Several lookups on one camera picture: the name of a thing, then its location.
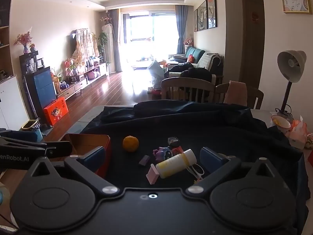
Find small plastic-wrapped block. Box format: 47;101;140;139
167;137;180;149

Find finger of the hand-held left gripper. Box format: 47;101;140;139
0;130;44;143
0;137;73;158

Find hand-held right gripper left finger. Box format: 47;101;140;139
27;146;120;196

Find blue curtain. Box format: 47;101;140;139
109;8;122;74
174;5;188;53

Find wooden chair with towel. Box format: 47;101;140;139
215;82;264;110

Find white bowl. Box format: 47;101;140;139
270;115;291;133

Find mountain print table mat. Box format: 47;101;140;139
78;105;135;134

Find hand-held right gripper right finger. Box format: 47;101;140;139
186;147;282;196

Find vase with pink flowers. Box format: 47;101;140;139
13;32;33;54

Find black clothes pile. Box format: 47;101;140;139
164;62;213;83

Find medium dark framed picture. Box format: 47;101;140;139
197;0;208;31

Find orange fruit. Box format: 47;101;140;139
122;135;140;153

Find television screen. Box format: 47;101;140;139
19;51;58;126

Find pink tissue pack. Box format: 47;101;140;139
288;119;309;150

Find dark navy cloth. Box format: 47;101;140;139
81;99;310;228

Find large dark framed picture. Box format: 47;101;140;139
207;0;218;29

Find orange gift box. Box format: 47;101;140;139
43;96;69;126

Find green sofa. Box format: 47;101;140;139
168;47;224;79

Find red tin box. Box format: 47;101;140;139
59;133;112;180

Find white bag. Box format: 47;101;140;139
148;60;163;90

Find tall green plant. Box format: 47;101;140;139
97;32;109;62

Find low coffee table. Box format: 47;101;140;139
131;58;157;71

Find purple toy figure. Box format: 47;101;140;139
153;146;174;163

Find white scissors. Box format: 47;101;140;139
187;164;205;182

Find pink comb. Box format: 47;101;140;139
146;164;160;185

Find wooden tv stand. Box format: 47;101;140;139
56;62;109;101

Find patterned cloth over television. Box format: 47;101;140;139
71;28;100;67

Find blue trash bin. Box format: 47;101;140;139
21;119;44;142

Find wooden spindle chair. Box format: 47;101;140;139
161;77;216;102

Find white standing air conditioner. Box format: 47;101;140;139
101;24;113;64

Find grey desk lamp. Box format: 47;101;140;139
274;50;308;117

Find pink towel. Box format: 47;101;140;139
223;80;247;105

